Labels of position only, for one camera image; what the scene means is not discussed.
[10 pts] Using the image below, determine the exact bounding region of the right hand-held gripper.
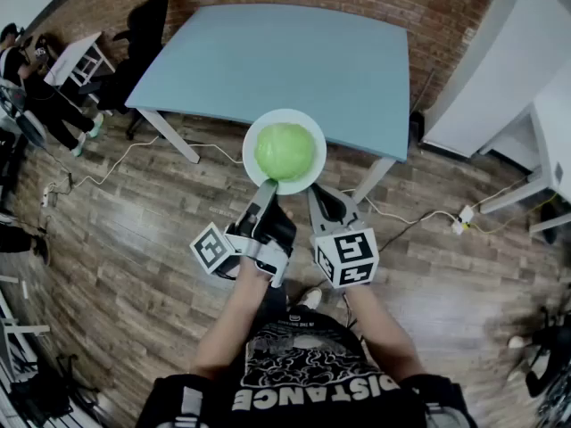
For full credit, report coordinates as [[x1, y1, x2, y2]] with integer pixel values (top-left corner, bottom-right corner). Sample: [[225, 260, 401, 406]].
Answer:
[[307, 183, 380, 290]]

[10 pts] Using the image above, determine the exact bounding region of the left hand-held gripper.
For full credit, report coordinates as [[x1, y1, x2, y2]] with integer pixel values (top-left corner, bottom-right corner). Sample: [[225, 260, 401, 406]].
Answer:
[[190, 179, 298, 290]]

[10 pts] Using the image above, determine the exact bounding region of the green cabbage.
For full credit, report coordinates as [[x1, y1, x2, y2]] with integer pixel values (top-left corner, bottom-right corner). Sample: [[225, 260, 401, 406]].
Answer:
[[253, 122, 317, 183]]

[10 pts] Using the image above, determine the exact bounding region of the white round plate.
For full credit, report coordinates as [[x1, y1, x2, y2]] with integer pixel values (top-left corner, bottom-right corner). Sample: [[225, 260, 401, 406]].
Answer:
[[242, 108, 327, 196]]

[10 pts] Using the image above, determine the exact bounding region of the person's right forearm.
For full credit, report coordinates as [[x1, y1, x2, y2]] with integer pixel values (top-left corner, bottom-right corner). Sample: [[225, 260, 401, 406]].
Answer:
[[343, 282, 425, 381]]

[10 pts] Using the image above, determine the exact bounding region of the person's left forearm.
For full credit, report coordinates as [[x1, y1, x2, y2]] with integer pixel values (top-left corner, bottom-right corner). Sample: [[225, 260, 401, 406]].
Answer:
[[191, 256, 273, 381]]

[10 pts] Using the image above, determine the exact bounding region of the light blue table top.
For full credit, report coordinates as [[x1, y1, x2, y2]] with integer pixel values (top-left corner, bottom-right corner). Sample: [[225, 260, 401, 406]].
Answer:
[[124, 3, 410, 165]]

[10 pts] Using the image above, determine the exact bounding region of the person's white shoe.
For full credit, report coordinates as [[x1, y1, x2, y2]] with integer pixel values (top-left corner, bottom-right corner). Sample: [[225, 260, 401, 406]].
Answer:
[[296, 286, 323, 311]]

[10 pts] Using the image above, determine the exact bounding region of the black bin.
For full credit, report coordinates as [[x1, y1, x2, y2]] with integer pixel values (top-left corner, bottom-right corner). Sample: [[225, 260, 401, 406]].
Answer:
[[409, 109, 426, 144]]

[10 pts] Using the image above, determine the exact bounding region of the black printed t-shirt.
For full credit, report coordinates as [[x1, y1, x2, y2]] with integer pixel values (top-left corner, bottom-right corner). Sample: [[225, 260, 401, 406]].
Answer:
[[136, 303, 478, 428]]

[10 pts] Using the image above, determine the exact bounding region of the black office chair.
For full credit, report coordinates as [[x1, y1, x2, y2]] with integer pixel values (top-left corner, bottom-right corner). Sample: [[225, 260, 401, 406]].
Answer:
[[95, 0, 170, 140]]

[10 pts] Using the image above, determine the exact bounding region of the white desk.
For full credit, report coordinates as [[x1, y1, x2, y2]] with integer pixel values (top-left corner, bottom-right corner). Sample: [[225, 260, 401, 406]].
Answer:
[[479, 82, 571, 235]]

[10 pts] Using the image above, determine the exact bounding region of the small white table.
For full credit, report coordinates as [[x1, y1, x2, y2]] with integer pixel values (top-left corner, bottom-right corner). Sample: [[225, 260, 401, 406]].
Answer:
[[43, 31, 116, 106]]

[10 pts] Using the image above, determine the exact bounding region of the black stand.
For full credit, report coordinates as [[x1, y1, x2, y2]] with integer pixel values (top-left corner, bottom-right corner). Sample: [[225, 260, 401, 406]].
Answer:
[[512, 305, 571, 418]]

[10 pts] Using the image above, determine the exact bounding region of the white metal rack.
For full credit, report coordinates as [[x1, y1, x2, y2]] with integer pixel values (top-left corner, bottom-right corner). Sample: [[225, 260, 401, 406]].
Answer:
[[0, 274, 51, 374]]

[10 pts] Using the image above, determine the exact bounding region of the black bag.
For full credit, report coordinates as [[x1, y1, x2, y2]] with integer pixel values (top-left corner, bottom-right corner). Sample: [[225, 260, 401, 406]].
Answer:
[[11, 354, 102, 425]]

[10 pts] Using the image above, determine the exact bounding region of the white floor cable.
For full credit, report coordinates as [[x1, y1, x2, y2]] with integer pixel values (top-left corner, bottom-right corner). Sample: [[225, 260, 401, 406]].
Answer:
[[343, 188, 459, 229], [472, 177, 533, 213], [70, 136, 245, 192]]

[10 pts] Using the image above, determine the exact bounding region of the black floor cable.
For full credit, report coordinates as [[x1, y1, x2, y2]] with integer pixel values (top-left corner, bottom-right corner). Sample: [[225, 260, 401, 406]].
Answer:
[[377, 210, 456, 252]]

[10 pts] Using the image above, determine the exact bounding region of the yellow floor cable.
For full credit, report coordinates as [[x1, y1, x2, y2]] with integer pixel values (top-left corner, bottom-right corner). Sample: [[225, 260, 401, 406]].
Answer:
[[468, 192, 559, 235]]

